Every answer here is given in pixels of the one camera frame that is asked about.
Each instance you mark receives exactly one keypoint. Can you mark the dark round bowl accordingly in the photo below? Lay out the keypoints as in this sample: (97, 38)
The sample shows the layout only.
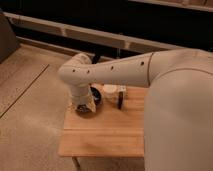
(96, 95)

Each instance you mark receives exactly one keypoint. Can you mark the black upright eraser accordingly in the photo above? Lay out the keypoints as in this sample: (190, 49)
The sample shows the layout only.
(120, 100)

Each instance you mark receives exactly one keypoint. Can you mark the metal table leg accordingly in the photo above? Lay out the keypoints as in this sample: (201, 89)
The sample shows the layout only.
(76, 163)

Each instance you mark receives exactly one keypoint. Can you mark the wooden table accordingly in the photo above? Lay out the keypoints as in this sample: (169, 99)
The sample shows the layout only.
(110, 131)

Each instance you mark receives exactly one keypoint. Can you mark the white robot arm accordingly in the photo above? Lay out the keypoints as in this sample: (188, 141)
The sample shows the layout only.
(178, 111)

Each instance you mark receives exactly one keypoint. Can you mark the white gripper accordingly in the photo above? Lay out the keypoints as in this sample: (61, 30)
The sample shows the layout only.
(82, 96)

